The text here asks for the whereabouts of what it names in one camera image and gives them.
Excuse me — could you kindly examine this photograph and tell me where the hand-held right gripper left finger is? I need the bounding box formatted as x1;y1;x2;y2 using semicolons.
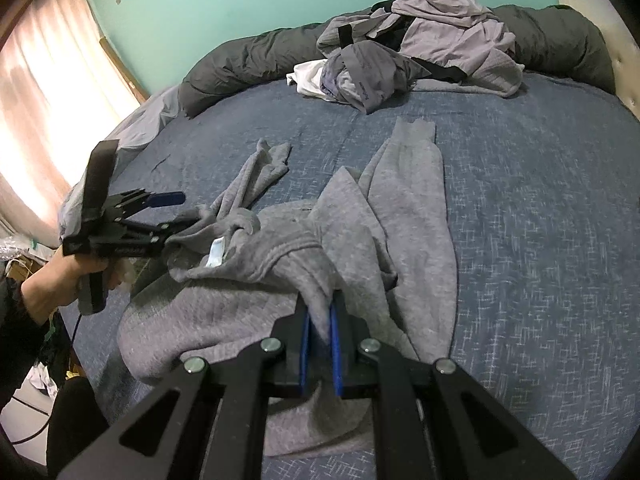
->
57;292;313;480

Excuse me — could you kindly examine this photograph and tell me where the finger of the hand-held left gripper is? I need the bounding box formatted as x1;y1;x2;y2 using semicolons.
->
145;190;187;209
157;212;203;243

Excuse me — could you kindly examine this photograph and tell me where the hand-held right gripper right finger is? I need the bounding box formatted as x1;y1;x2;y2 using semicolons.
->
327;290;581;480

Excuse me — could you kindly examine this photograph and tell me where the grey sweater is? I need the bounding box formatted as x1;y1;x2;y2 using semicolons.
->
119;116;458;456

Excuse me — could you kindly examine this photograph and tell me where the pile of grey clothes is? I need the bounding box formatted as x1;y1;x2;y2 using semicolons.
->
317;0;523;98

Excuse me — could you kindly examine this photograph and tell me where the person's left hand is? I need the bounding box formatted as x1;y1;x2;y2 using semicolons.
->
22;256;82;326

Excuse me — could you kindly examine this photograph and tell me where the light grey blanket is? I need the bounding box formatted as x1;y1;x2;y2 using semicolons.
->
60;85;181;241

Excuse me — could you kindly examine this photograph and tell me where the dark grey rolled duvet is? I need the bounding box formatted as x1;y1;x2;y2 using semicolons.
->
179;4;616;121

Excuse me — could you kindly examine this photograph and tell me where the pink curtain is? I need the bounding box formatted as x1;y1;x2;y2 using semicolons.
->
0;0;141;251

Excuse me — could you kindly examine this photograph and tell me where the white shirt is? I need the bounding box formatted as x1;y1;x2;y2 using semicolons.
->
286;59;328;98

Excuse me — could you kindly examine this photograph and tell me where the person's leg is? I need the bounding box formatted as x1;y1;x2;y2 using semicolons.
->
47;377;111;480

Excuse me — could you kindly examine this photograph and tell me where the blue garment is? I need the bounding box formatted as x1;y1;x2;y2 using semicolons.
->
322;65;351;102

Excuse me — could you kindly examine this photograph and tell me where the cream tufted headboard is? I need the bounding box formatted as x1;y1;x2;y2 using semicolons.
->
552;0;640;121

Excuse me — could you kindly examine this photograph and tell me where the black cable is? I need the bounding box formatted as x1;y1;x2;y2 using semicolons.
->
7;310;83;446

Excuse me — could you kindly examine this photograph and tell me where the wooden window frame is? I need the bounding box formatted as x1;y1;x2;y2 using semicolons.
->
100;35;151;103

